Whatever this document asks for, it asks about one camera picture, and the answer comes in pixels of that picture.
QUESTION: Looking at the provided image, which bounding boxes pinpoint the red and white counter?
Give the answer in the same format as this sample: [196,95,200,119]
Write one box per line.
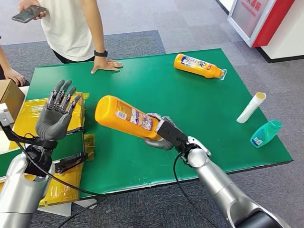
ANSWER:
[252,0,304,64]

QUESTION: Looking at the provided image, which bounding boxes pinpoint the brown cardboard box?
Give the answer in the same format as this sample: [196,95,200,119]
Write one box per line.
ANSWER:
[0,79,26,122]

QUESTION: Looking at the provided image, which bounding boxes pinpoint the plain orange detergent bottle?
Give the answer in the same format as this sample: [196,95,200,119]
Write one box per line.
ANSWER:
[94,95,164,141]

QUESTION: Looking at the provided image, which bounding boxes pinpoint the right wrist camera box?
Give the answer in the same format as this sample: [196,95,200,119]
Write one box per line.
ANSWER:
[155,120,189,149]

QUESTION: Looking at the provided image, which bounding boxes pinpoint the teal plastic bottle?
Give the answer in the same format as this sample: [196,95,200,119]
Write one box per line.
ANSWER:
[250,119,283,149]

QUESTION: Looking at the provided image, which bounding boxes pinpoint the green table mat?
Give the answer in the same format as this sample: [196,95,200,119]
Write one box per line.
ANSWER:
[25,47,293,199]

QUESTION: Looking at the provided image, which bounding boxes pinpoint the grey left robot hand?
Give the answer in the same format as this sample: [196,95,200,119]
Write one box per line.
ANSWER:
[35,79,81,142]

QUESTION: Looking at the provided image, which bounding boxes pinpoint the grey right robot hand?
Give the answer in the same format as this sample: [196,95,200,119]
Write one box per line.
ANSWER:
[143,113,189,152]

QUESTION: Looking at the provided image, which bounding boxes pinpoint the orange bottle with blue label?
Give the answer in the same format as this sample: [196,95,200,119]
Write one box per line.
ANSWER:
[173,53,228,81]

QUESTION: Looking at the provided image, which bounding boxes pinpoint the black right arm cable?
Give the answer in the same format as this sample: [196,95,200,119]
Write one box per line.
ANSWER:
[173,151,220,228]

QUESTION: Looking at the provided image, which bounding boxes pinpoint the white tube bottle yellow cap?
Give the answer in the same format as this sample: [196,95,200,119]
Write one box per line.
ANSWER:
[236,92,267,124]

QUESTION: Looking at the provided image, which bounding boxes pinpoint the person's hand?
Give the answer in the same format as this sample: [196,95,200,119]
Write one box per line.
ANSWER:
[3,67,26,87]

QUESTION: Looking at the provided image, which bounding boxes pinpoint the person's right hand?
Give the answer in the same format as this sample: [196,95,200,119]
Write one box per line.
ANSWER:
[17,0,47,20]

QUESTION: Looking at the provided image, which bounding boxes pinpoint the person's left hand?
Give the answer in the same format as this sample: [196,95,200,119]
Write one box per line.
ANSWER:
[91,56,123,75]

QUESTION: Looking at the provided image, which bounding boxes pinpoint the person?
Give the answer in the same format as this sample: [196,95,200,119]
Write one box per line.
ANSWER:
[17,0,123,75]
[0,44,30,87]

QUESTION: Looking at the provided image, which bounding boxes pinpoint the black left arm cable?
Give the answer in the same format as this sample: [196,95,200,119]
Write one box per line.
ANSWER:
[14,138,108,228]

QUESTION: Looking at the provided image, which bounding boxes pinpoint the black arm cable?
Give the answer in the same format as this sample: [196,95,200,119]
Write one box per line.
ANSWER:
[14,138,108,228]
[173,151,220,228]

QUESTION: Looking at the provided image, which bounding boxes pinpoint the dark smartphone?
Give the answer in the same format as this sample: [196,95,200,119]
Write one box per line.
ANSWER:
[11,4,48,24]

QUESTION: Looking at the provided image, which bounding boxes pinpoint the green conveyor belt black frame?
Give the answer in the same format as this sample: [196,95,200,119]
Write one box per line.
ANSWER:
[0,126,88,183]

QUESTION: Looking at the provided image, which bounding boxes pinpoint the white-framed grey sign board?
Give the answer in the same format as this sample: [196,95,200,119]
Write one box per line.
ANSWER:
[227,0,278,48]

